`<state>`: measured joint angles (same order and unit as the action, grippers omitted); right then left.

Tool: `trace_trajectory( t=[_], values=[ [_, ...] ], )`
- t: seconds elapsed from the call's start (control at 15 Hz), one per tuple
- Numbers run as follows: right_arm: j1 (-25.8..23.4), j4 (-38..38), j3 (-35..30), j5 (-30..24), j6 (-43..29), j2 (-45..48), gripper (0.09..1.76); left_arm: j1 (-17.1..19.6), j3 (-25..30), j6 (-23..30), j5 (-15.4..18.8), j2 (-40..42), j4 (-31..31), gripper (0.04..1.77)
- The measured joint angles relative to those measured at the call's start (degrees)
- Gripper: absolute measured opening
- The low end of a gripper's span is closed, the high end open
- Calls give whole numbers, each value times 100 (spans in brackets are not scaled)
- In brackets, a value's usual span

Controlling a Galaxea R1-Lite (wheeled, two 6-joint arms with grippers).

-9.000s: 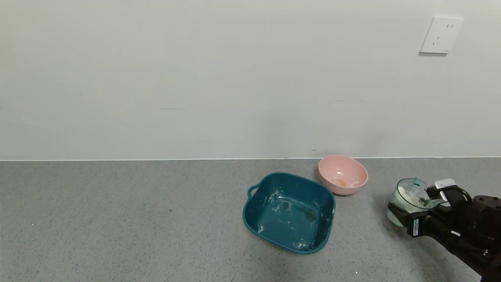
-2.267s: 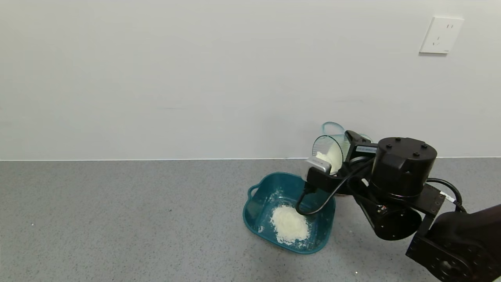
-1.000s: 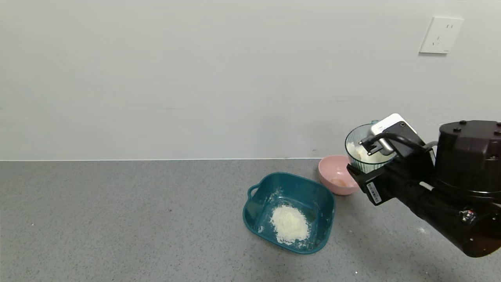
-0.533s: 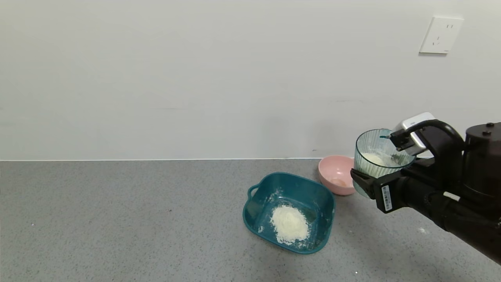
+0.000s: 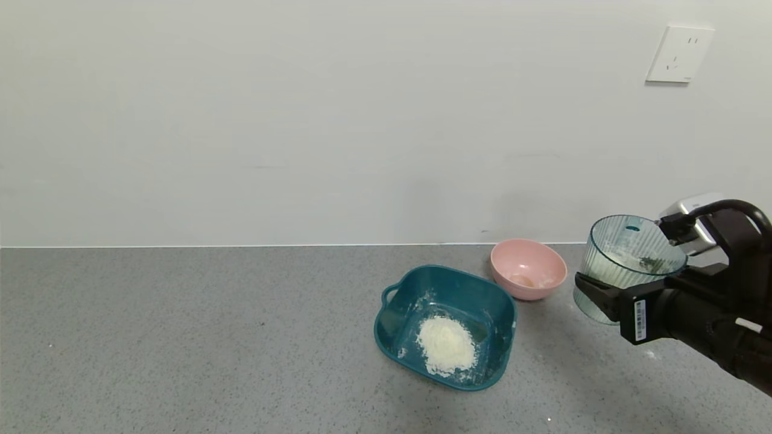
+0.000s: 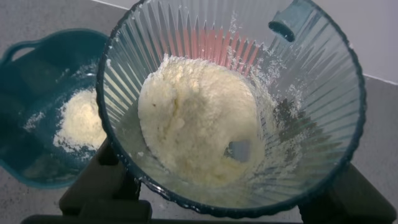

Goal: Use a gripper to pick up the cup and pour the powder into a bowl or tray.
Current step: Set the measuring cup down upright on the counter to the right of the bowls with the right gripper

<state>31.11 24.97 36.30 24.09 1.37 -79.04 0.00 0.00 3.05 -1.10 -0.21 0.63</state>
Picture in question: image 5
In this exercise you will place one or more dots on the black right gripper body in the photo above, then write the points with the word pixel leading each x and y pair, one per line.
pixel 640 316

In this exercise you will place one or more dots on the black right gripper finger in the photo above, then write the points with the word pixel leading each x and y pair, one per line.
pixel 603 298
pixel 648 263

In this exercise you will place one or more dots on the clear ribbed cup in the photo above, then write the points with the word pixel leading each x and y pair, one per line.
pixel 609 259

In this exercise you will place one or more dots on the white powder heap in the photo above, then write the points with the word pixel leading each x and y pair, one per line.
pixel 446 346

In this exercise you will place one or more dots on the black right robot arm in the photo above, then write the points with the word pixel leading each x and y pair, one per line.
pixel 751 337

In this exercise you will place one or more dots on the pink bowl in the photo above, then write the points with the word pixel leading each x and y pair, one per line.
pixel 528 265

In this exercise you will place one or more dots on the teal plastic tub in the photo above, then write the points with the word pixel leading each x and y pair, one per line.
pixel 404 307

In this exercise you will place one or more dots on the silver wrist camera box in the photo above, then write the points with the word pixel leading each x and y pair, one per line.
pixel 684 208

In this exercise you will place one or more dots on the white wall outlet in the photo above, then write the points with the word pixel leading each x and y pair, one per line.
pixel 678 54

